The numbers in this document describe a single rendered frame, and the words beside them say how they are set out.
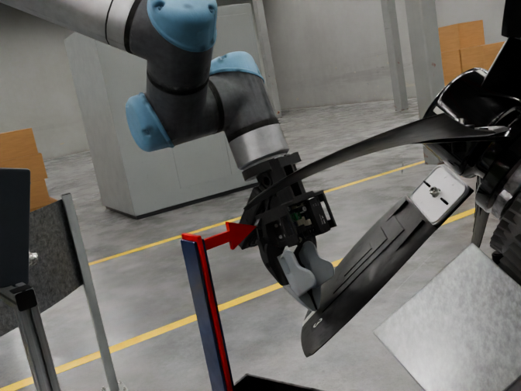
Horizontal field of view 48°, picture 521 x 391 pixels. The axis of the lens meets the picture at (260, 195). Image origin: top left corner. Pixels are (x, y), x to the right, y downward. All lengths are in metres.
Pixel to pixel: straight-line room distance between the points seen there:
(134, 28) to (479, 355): 0.50
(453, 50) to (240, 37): 3.32
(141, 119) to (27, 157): 7.92
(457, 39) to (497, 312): 8.48
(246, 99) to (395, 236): 0.26
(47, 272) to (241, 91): 1.90
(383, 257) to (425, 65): 6.19
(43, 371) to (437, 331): 0.62
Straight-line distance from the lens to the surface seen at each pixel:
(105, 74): 6.71
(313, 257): 0.81
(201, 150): 7.05
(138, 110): 0.73
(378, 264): 0.76
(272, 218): 0.76
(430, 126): 0.45
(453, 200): 0.74
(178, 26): 0.64
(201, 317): 0.48
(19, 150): 8.62
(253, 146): 0.77
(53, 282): 2.61
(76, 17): 0.70
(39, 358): 1.00
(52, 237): 2.62
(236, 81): 0.78
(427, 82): 6.92
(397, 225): 0.78
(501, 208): 0.72
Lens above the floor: 1.30
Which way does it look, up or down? 11 degrees down
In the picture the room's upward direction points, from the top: 10 degrees counter-clockwise
